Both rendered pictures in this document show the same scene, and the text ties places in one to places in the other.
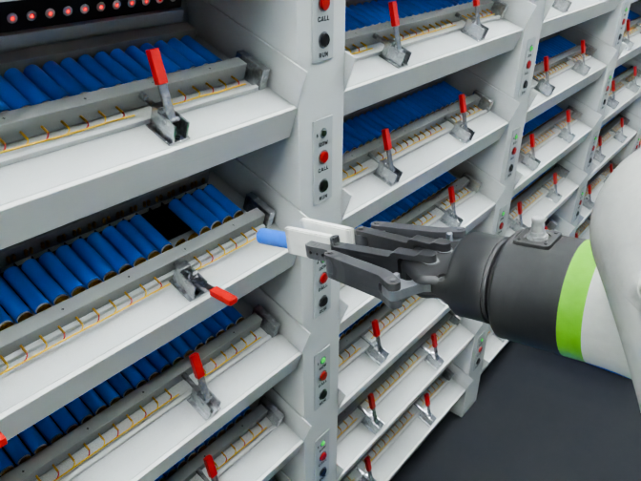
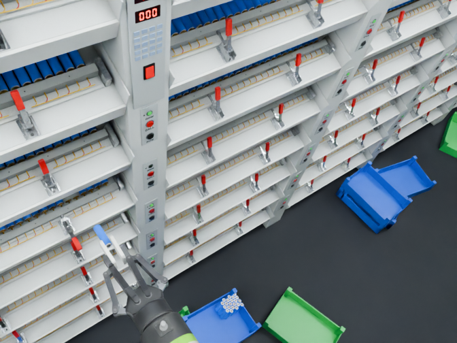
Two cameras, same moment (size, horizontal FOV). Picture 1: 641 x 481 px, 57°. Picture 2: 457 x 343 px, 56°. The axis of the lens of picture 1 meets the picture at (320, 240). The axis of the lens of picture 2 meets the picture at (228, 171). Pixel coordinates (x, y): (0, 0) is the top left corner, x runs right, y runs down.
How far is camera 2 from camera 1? 0.70 m
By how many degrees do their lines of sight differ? 26
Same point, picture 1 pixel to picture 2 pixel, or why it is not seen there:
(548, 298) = not seen: outside the picture
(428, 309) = (242, 194)
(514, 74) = (330, 88)
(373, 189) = (195, 166)
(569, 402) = (332, 237)
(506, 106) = (322, 102)
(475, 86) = not seen: hidden behind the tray
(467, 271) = (139, 322)
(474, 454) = (261, 252)
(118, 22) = not seen: hidden behind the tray
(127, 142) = (28, 193)
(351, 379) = (177, 230)
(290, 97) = (128, 157)
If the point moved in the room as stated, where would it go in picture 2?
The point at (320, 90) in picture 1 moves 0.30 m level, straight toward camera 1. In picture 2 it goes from (147, 152) to (92, 268)
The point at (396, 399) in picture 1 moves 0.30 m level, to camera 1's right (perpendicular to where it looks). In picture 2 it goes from (213, 229) to (282, 250)
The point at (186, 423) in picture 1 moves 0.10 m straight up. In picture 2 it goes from (67, 264) to (61, 250)
